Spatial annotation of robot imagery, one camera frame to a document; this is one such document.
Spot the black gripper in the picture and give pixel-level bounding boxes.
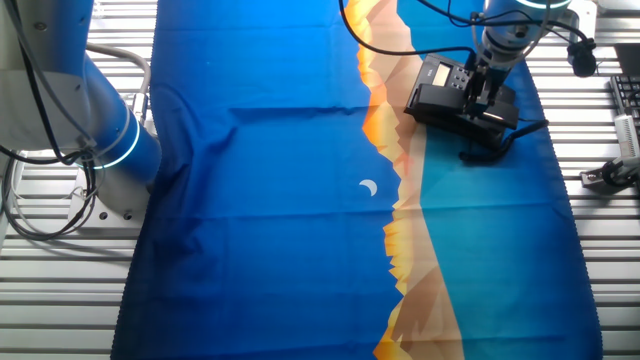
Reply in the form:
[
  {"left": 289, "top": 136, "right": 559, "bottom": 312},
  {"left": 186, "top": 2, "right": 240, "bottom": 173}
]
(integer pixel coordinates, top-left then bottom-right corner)
[{"left": 464, "top": 64, "right": 506, "bottom": 120}]

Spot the black telephone handset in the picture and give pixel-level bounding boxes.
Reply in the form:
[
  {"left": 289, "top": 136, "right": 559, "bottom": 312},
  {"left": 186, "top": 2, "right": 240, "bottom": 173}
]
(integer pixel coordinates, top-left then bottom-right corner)
[{"left": 416, "top": 83, "right": 521, "bottom": 131}]

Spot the black phone cord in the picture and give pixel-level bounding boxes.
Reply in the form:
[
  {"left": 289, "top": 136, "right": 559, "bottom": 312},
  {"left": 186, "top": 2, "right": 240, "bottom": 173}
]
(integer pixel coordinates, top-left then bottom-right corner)
[{"left": 457, "top": 118, "right": 551, "bottom": 164}]

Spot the black telephone base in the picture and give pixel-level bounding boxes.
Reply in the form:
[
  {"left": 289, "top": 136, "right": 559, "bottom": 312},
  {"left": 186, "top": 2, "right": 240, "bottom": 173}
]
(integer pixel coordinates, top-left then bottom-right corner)
[{"left": 403, "top": 52, "right": 518, "bottom": 150}]

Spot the black keyboard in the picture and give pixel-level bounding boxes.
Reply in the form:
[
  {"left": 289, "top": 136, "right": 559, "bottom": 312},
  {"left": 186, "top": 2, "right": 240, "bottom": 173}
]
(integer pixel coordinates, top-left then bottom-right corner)
[{"left": 609, "top": 74, "right": 640, "bottom": 122}]

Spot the white ribbed device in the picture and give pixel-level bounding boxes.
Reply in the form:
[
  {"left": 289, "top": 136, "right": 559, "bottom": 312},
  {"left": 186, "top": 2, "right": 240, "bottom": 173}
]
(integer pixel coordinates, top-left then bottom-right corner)
[{"left": 613, "top": 113, "right": 640, "bottom": 162}]

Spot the dark square box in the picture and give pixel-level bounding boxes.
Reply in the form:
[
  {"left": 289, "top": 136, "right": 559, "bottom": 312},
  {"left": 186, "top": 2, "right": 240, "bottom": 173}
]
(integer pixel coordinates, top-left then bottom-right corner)
[{"left": 613, "top": 42, "right": 640, "bottom": 77}]

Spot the blue printed tablecloth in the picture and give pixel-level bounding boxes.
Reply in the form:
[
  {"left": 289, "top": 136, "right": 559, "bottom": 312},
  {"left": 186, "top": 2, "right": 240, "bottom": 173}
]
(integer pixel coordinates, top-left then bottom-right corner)
[{"left": 109, "top": 0, "right": 604, "bottom": 360}]

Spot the grey base conduit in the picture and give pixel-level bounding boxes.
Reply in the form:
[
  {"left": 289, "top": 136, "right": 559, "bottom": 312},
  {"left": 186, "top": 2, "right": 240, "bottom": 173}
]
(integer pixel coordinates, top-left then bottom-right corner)
[{"left": 85, "top": 42, "right": 153, "bottom": 126}]

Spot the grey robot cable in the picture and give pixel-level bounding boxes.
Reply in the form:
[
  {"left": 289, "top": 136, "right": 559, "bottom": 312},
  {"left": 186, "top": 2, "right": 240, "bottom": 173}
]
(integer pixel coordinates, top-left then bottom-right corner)
[{"left": 470, "top": 0, "right": 554, "bottom": 71}]

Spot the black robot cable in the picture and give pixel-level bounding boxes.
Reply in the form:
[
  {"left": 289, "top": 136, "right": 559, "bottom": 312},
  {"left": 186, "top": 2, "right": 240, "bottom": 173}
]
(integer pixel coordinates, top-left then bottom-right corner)
[
  {"left": 338, "top": 0, "right": 477, "bottom": 59},
  {"left": 414, "top": 0, "right": 596, "bottom": 46}
]

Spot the black round cable knob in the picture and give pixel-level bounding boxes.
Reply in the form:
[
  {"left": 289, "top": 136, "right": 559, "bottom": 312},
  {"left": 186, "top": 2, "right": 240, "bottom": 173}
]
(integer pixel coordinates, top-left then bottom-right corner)
[{"left": 566, "top": 38, "right": 598, "bottom": 79}]

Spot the metal clamp bracket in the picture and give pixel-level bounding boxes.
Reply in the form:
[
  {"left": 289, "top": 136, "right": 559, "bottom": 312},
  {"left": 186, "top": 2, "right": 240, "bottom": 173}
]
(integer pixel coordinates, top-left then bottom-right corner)
[{"left": 579, "top": 156, "right": 640, "bottom": 197}]

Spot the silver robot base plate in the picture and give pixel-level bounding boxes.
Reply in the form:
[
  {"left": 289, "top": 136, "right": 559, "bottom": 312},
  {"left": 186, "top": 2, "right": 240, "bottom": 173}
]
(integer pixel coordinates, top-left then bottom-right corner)
[{"left": 67, "top": 185, "right": 149, "bottom": 237}]

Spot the black base cable bundle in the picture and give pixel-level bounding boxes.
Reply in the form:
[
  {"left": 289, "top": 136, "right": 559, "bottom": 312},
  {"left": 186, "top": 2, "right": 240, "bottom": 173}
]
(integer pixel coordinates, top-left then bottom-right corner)
[{"left": 0, "top": 0, "right": 99, "bottom": 243}]

